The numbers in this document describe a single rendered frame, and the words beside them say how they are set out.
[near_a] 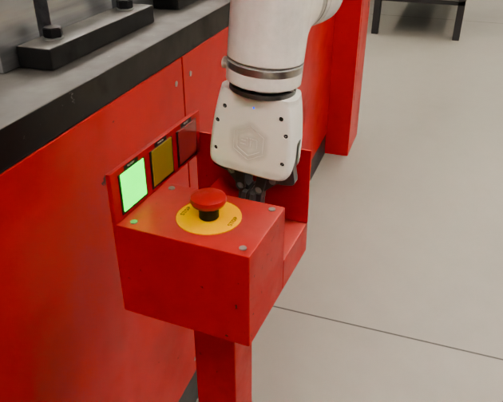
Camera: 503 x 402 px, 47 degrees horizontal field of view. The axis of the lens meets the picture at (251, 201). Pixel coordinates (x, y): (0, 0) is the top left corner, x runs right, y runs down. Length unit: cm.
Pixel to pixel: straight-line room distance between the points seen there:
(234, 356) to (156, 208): 23
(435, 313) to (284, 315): 43
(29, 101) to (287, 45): 31
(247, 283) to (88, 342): 37
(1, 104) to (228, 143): 27
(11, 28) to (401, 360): 121
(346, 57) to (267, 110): 183
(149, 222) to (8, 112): 20
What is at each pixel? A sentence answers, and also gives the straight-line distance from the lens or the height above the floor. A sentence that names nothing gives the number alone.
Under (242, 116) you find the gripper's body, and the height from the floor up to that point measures 87.
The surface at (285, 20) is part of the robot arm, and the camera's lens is 59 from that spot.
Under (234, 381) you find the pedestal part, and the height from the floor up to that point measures 51.
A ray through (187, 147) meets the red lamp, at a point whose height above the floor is 80.
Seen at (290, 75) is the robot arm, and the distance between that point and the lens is 61.
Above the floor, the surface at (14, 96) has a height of 87.
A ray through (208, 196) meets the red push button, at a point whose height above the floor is 81.
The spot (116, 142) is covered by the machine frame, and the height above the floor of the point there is 77.
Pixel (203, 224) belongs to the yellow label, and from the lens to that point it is 62.
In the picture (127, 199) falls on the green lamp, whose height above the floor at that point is 80.
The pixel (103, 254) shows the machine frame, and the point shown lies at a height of 62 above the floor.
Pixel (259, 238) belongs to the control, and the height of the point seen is 78.
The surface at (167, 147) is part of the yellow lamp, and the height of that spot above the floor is 82.
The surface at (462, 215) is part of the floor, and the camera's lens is 226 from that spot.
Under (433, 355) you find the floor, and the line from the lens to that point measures 164.
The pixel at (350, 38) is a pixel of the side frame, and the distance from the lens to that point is 243.
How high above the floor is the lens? 111
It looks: 30 degrees down
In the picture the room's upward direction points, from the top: straight up
